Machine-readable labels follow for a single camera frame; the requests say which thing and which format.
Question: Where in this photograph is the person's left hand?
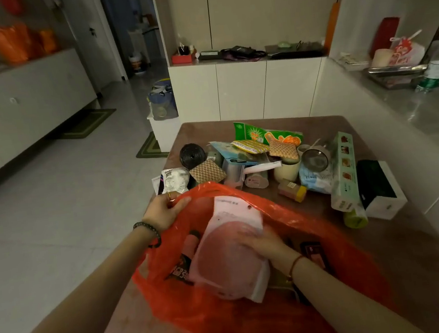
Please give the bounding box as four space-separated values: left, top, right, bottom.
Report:
140 189 195 235

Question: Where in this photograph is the person's right hand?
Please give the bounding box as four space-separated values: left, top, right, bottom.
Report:
235 221 302 280

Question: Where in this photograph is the white and pink package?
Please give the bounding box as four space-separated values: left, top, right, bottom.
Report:
179 191 275 311

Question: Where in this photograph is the orange plastic bag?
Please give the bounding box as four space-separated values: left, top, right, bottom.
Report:
123 163 399 333

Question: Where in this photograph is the person's left forearm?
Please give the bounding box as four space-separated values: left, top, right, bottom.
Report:
0 224 165 333

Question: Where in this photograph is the person's right forearm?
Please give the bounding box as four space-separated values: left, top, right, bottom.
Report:
287 244 426 333

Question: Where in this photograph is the white packet with printed label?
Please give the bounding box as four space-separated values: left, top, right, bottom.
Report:
159 167 192 197

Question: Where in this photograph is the pink bottle with black cap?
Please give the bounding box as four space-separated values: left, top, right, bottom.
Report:
179 230 204 261

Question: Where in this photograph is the brown woven square pot holder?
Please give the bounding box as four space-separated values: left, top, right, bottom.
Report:
188 157 228 187

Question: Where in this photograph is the black roll of bin bags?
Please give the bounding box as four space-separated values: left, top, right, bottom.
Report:
178 142 208 171

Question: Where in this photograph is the white cylinder tube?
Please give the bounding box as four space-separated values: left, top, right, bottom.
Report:
243 171 270 191

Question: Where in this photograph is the clear plastic container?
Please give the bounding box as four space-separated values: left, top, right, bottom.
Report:
220 157 247 191

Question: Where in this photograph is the small bottle with yellow cap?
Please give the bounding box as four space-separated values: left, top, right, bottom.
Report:
277 177 309 206

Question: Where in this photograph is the black packet with red print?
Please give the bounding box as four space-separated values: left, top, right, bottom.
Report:
166 252 196 286

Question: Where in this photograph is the green door mat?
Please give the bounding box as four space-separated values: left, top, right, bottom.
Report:
133 130 171 161
52 106 120 142

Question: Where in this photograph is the dark packet with red label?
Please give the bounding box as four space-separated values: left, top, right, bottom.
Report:
299 239 332 276

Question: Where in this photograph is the light blue packet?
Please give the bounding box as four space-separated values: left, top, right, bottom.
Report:
208 136 261 170

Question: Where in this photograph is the white stool box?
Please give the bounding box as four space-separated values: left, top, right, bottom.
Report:
147 112 185 155

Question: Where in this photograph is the cream ceramic cup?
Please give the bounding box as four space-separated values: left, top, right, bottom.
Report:
272 158 304 185

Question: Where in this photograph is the white and blue plastic pouch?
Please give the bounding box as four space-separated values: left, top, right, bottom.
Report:
297 159 338 198

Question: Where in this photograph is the yellow sponge packet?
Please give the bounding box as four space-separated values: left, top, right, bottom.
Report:
230 136 271 158

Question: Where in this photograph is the brown woven mitt pot holder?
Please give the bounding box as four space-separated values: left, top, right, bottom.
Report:
267 136 301 165

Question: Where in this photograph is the metal mesh strainer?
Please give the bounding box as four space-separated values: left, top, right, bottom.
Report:
299 138 334 175

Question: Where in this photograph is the green snack packet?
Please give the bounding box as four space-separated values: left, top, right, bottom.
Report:
233 114 305 153

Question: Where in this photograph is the yellow-green bottle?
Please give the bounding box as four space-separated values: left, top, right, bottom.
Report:
341 204 370 231

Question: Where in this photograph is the blue and grey bag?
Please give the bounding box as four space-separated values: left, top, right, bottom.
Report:
145 78 179 122

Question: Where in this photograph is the long green and white box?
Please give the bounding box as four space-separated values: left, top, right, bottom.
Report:
323 130 362 214

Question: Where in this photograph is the white box with black contents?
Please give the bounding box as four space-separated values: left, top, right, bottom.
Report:
355 156 410 224

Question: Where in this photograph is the red box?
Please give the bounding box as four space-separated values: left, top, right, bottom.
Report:
171 50 198 66

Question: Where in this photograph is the white bucket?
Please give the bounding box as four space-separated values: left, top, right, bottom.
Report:
128 51 147 74

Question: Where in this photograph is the dark green flat box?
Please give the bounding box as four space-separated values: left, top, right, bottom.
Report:
197 48 224 62

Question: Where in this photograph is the long white sideboard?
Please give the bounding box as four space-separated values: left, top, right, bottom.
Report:
0 46 107 189

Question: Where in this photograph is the black tray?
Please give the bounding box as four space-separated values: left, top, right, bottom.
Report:
265 38 327 63

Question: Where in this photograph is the small orange bag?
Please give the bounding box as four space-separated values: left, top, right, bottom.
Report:
32 28 59 57

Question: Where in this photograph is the metal tray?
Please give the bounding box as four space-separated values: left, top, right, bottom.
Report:
364 61 431 92

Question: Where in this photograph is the beige cup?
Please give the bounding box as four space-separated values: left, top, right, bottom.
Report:
369 47 396 69

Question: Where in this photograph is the large orange bag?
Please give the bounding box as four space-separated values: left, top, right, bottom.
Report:
0 21 36 66

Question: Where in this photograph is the red paper bag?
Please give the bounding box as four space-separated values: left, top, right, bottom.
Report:
365 15 405 59

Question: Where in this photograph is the white and red plastic bag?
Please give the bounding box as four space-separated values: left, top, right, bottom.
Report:
385 29 428 69

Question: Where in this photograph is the clear plastic water bottle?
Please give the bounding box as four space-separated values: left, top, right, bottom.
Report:
409 34 439 94

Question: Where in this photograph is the black bead bracelet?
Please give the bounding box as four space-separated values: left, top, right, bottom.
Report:
132 220 163 251

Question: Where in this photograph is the red string bracelet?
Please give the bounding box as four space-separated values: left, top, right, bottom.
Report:
284 255 309 284

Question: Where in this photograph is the white tool handle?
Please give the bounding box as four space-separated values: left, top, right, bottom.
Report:
239 160 283 177

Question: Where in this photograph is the black bag with cables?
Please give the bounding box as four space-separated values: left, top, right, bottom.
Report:
219 42 268 66

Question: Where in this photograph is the white wall cabinet unit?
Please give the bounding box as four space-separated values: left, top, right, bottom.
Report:
151 0 364 133

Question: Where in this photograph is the orange handle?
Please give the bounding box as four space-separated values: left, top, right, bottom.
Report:
319 2 346 55

